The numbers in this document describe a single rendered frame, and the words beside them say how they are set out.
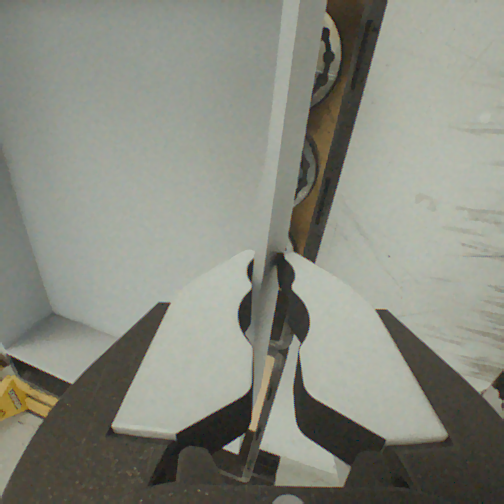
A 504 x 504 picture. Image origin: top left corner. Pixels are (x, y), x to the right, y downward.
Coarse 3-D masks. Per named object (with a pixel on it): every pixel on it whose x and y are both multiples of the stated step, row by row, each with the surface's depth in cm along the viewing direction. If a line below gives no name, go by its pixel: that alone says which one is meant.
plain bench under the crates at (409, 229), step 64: (448, 0) 33; (384, 64) 38; (448, 64) 36; (384, 128) 42; (448, 128) 39; (384, 192) 46; (448, 192) 43; (320, 256) 54; (384, 256) 51; (448, 256) 47; (448, 320) 53; (320, 448) 82
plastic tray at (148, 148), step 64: (0, 0) 14; (64, 0) 13; (128, 0) 12; (192, 0) 11; (256, 0) 11; (320, 0) 9; (0, 64) 15; (64, 64) 14; (128, 64) 13; (192, 64) 13; (256, 64) 12; (0, 128) 18; (64, 128) 16; (128, 128) 15; (192, 128) 14; (256, 128) 13; (0, 192) 19; (64, 192) 18; (128, 192) 17; (192, 192) 15; (256, 192) 14; (0, 256) 20; (64, 256) 21; (128, 256) 19; (192, 256) 17; (256, 256) 11; (0, 320) 21; (64, 320) 25; (128, 320) 22; (256, 320) 12; (256, 384) 18
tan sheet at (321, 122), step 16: (336, 0) 27; (352, 0) 27; (336, 16) 28; (352, 16) 27; (352, 32) 28; (352, 48) 28; (336, 96) 31; (320, 112) 32; (336, 112) 31; (320, 128) 33; (320, 144) 33; (320, 160) 34; (320, 176) 35; (304, 208) 38; (304, 224) 39; (304, 240) 40
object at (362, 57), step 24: (384, 0) 19; (360, 24) 20; (360, 48) 21; (360, 72) 21; (360, 96) 22; (336, 144) 24; (336, 168) 25; (312, 216) 27; (312, 240) 28; (288, 336) 35
